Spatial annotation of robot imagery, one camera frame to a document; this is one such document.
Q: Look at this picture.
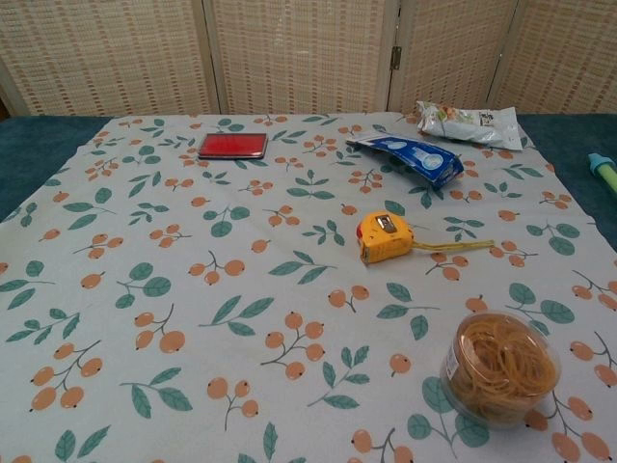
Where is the yellow tape measure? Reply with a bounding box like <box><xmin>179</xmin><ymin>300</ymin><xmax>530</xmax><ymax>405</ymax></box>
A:
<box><xmin>356</xmin><ymin>210</ymin><xmax>496</xmax><ymax>266</ymax></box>

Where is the red ink pad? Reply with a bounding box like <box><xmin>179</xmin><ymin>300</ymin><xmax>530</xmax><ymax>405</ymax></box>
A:
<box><xmin>197</xmin><ymin>132</ymin><xmax>269</xmax><ymax>161</ymax></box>

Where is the floral fruit print tablecloth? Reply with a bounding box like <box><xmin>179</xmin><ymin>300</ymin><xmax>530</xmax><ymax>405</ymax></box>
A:
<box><xmin>0</xmin><ymin>111</ymin><xmax>617</xmax><ymax>463</ymax></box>

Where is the blue white blister package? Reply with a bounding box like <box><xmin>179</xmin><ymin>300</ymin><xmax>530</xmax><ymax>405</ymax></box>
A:
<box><xmin>345</xmin><ymin>129</ymin><xmax>466</xmax><ymax>186</ymax></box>

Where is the woven bamboo screen panel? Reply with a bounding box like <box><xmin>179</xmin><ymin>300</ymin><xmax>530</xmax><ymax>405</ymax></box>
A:
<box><xmin>389</xmin><ymin>0</ymin><xmax>520</xmax><ymax>115</ymax></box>
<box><xmin>491</xmin><ymin>0</ymin><xmax>617</xmax><ymax>115</ymax></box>
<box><xmin>0</xmin><ymin>0</ymin><xmax>213</xmax><ymax>118</ymax></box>
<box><xmin>201</xmin><ymin>0</ymin><xmax>401</xmax><ymax>117</ymax></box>

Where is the silver snack bag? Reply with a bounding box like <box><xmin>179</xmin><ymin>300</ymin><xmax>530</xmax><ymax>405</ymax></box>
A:
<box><xmin>416</xmin><ymin>99</ymin><xmax>523</xmax><ymax>150</ymax></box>

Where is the clear tub of rubber bands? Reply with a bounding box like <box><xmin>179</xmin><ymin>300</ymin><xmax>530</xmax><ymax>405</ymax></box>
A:
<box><xmin>439</xmin><ymin>312</ymin><xmax>563</xmax><ymax>420</ymax></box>

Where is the green blue water pump toy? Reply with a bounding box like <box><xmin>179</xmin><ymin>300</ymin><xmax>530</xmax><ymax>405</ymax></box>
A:
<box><xmin>586</xmin><ymin>152</ymin><xmax>617</xmax><ymax>183</ymax></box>

